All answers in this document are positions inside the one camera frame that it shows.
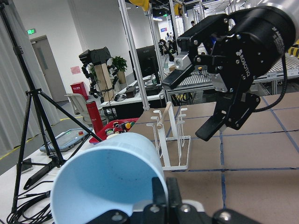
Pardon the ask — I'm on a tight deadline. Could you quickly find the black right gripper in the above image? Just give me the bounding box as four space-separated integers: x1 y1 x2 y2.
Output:
162 6 296 141

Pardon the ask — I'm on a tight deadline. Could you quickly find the red plastic tray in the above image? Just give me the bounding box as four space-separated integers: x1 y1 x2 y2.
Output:
95 118 139 140

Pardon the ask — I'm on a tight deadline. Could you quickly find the red bottle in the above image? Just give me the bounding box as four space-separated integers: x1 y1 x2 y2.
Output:
86 101 103 133

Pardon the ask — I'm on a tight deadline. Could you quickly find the white wire cup rack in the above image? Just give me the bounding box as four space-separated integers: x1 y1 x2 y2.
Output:
146 102 191 171

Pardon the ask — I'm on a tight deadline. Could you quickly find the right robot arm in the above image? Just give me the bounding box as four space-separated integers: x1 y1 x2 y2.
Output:
162 0 299 141

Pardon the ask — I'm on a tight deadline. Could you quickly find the light blue plastic cup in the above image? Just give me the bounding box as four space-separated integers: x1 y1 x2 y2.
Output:
50 132 168 224

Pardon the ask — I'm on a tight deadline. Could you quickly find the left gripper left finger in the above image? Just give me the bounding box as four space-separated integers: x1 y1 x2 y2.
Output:
152 177 167 207

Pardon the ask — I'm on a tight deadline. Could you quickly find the green potted plant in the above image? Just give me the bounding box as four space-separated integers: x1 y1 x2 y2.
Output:
112 56 128 72

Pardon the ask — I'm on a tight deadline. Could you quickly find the black tripod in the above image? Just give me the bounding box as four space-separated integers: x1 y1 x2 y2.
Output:
0 0 102 214

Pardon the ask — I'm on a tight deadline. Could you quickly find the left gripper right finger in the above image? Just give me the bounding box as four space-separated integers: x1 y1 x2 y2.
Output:
166 177 182 207

